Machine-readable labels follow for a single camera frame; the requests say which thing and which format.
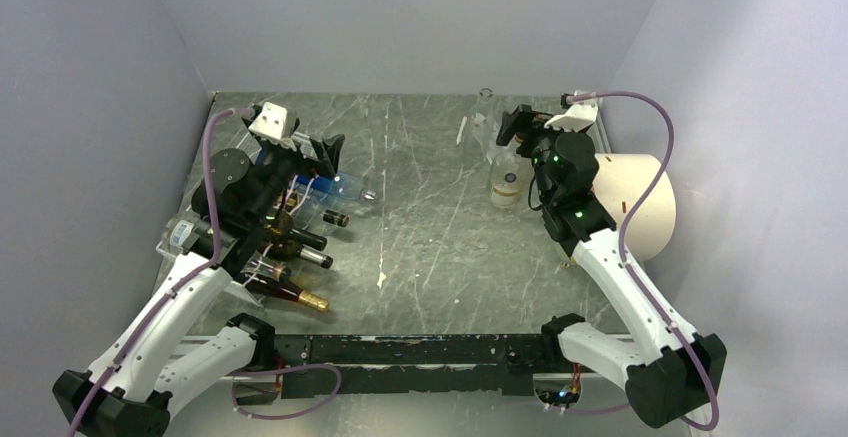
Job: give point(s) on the clear bottle white label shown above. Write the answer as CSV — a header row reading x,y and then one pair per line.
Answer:
x,y
176,232

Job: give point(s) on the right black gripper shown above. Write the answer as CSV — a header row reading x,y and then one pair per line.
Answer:
x,y
533,125

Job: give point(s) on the clear amber liquor bottle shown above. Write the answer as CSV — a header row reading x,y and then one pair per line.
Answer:
x,y
507,177

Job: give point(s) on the blue clear bottle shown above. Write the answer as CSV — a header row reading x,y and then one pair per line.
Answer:
x,y
341,187

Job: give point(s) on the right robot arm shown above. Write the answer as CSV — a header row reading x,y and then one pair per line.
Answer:
x,y
669,369

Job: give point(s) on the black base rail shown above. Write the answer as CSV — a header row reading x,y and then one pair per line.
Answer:
x,y
393,364

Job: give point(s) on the small dark capped bottle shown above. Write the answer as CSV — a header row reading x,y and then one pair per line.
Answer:
x,y
336,219

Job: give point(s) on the clear glass flask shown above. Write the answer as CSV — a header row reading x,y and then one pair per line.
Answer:
x,y
485,102

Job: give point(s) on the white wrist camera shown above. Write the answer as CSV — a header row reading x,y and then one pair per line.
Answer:
x,y
274,123
580,112

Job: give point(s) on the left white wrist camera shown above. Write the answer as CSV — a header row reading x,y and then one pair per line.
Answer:
x,y
274,123

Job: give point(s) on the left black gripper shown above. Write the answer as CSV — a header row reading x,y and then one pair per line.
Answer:
x,y
309,165

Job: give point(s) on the white wire wine rack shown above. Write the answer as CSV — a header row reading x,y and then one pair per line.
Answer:
x,y
232,164

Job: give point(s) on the aluminium frame rail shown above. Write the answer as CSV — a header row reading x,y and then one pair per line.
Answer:
x,y
142,368

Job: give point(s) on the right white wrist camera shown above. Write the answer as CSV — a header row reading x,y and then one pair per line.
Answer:
x,y
580,112

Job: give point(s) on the gold foil wine bottle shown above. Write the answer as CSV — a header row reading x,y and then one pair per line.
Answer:
x,y
290,292

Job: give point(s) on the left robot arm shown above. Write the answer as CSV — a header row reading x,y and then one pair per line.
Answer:
x,y
193,283

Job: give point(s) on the dark green wine bottle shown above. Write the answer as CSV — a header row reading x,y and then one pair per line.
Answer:
x,y
291,232

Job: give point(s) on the white pink capped pen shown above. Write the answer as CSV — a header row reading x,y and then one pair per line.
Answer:
x,y
461,131

